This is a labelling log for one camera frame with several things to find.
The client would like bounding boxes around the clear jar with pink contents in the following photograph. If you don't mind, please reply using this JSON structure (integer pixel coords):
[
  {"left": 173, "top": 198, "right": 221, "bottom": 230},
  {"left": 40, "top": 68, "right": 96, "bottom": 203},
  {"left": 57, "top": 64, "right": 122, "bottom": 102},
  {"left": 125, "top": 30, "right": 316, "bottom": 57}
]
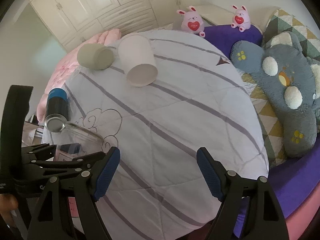
[{"left": 54, "top": 122, "right": 103, "bottom": 161}]

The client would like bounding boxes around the sage green cup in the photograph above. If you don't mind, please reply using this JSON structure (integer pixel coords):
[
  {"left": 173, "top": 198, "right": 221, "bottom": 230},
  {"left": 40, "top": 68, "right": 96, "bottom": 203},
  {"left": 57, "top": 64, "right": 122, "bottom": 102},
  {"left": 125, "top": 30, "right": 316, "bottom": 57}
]
[{"left": 77, "top": 43, "right": 114, "bottom": 70}]

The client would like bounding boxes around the white paper cup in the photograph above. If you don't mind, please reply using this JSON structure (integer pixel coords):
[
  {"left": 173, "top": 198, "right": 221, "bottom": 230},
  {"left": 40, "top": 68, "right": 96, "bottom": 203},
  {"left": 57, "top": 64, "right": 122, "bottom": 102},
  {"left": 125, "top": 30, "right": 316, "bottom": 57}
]
[{"left": 118, "top": 33, "right": 158, "bottom": 87}]

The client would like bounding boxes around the black blue CoolTowel can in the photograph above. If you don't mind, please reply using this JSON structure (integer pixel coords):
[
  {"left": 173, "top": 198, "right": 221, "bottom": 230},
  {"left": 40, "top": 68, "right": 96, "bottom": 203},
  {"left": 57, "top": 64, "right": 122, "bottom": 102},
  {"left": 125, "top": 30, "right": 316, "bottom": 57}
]
[{"left": 44, "top": 88, "right": 69, "bottom": 133}]

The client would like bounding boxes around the folded pink quilt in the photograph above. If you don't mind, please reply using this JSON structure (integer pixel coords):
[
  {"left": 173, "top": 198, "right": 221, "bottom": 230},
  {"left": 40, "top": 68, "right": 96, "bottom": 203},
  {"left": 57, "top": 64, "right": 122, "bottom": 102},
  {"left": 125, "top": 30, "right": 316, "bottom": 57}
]
[{"left": 36, "top": 29, "right": 121, "bottom": 123}]

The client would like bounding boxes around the cream built-in wardrobe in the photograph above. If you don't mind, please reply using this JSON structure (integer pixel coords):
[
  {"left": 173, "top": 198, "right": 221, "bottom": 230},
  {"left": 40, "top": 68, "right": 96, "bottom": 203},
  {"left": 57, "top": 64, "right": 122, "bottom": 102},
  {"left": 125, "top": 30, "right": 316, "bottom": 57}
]
[{"left": 28, "top": 0, "right": 201, "bottom": 51}]

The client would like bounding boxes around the grey-blue bear plush pillow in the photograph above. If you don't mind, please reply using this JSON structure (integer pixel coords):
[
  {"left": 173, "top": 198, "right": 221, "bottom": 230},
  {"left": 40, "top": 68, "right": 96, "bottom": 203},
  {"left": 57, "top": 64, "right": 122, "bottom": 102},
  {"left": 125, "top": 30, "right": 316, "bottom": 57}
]
[{"left": 230, "top": 31, "right": 319, "bottom": 158}]

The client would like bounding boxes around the purple pillow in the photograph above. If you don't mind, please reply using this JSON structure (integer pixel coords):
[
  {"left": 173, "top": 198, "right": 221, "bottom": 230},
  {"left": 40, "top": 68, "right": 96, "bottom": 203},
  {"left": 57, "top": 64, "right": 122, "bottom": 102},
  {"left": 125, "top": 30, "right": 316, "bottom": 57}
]
[{"left": 204, "top": 25, "right": 263, "bottom": 58}]

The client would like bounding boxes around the left pink bunny plush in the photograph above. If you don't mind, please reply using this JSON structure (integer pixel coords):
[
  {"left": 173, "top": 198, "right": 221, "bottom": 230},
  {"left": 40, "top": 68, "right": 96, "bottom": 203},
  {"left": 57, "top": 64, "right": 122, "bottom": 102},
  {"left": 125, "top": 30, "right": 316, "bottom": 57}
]
[{"left": 176, "top": 5, "right": 206, "bottom": 38}]

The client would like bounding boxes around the pink bunny plush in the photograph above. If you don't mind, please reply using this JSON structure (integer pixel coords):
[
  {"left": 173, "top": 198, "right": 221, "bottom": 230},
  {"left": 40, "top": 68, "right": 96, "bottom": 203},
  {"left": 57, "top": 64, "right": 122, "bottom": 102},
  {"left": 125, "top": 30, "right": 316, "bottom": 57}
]
[
  {"left": 176, "top": 5, "right": 206, "bottom": 38},
  {"left": 231, "top": 5, "right": 251, "bottom": 33}
]

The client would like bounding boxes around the triangle pattern quilted pillow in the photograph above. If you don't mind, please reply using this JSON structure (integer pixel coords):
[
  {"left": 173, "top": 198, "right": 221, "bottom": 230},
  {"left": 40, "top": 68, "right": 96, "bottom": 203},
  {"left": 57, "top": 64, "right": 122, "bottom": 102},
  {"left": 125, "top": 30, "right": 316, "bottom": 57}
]
[{"left": 262, "top": 9, "right": 320, "bottom": 61}]

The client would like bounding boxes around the right pink bunny plush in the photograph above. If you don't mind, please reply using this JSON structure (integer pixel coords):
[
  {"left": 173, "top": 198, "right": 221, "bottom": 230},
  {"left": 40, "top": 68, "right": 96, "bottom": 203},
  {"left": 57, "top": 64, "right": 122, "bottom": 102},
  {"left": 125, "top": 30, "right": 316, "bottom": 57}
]
[{"left": 231, "top": 5, "right": 251, "bottom": 33}]

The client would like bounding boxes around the white bedside cabinet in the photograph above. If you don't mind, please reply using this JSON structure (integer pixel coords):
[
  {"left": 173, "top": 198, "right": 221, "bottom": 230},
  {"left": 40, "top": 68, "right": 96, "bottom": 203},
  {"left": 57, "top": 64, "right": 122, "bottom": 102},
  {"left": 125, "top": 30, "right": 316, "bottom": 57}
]
[{"left": 195, "top": 5, "right": 234, "bottom": 25}]

